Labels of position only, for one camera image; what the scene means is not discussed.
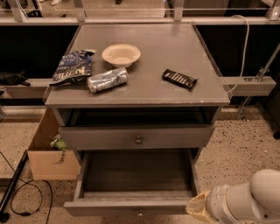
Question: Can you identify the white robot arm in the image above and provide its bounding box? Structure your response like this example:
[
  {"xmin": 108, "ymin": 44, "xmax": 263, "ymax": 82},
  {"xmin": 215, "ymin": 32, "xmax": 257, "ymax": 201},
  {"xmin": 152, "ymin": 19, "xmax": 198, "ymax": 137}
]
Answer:
[{"xmin": 185, "ymin": 169, "xmax": 280, "ymax": 224}]

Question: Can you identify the upper grey drawer with knob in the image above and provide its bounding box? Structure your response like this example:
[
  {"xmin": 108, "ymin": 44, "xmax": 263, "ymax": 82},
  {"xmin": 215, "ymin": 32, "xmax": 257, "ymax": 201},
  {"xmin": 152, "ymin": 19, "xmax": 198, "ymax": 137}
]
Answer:
[{"xmin": 59, "ymin": 125, "xmax": 214, "ymax": 151}]

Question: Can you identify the grey wooden drawer cabinet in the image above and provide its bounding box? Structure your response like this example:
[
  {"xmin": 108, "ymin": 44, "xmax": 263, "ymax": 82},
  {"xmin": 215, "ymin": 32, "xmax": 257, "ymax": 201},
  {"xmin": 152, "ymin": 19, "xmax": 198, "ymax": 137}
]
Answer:
[{"xmin": 42, "ymin": 22, "xmax": 231, "ymax": 165}]

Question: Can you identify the black snack bar wrapper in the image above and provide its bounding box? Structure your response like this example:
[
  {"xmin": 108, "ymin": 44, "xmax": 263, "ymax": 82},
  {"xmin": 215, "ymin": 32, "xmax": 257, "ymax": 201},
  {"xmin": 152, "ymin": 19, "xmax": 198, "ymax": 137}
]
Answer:
[{"xmin": 162, "ymin": 69, "xmax": 197, "ymax": 89}]

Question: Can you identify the green crumpled wrapper in box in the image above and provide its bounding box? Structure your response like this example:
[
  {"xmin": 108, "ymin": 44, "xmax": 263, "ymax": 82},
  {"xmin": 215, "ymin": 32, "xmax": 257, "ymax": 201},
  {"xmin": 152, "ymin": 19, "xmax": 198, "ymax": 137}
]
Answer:
[{"xmin": 50, "ymin": 134, "xmax": 67, "ymax": 151}]

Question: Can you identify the crushed silver drink can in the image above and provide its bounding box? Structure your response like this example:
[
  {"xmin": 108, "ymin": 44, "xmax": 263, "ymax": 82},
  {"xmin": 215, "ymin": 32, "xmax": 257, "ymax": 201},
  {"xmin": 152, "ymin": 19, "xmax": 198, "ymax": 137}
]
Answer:
[{"xmin": 87, "ymin": 67, "xmax": 129, "ymax": 93}]

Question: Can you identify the cardboard box on floor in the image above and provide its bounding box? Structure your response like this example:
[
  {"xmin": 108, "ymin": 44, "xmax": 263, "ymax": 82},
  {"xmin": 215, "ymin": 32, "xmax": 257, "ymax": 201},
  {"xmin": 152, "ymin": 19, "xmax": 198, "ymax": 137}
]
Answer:
[{"xmin": 27, "ymin": 109, "xmax": 80, "ymax": 180}]

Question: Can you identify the white paper bowl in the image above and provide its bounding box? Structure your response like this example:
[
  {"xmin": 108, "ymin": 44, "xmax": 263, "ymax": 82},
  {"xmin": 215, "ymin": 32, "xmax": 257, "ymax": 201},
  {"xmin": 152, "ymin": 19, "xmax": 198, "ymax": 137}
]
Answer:
[{"xmin": 101, "ymin": 44, "xmax": 141, "ymax": 67}]

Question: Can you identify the blue chip bag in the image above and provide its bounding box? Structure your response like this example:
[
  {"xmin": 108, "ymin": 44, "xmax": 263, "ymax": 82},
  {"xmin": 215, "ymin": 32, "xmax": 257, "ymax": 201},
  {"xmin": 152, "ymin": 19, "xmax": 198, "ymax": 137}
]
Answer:
[{"xmin": 49, "ymin": 50, "xmax": 95, "ymax": 86}]

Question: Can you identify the black bar on floor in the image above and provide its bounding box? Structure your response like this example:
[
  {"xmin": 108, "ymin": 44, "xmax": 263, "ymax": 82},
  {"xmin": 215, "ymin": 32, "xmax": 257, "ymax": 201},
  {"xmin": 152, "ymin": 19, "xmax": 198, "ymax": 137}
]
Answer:
[{"xmin": 0, "ymin": 151, "xmax": 28, "ymax": 223}]

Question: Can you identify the black object on left ledge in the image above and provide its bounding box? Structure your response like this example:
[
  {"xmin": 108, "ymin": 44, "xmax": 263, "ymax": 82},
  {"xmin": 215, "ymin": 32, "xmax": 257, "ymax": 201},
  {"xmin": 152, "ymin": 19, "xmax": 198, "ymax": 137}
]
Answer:
[{"xmin": 0, "ymin": 71, "xmax": 30, "ymax": 86}]

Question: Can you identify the white hanging cable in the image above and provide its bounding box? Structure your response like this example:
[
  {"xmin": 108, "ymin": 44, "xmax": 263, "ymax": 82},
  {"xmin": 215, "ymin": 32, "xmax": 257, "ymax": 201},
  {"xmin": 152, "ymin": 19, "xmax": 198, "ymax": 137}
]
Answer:
[{"xmin": 225, "ymin": 14, "xmax": 251, "ymax": 95}]

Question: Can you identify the metal railing frame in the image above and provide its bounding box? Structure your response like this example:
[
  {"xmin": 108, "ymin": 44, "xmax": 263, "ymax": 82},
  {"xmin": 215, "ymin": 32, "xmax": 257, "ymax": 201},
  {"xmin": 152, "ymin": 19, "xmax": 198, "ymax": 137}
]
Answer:
[{"xmin": 1, "ymin": 0, "xmax": 280, "ymax": 25}]

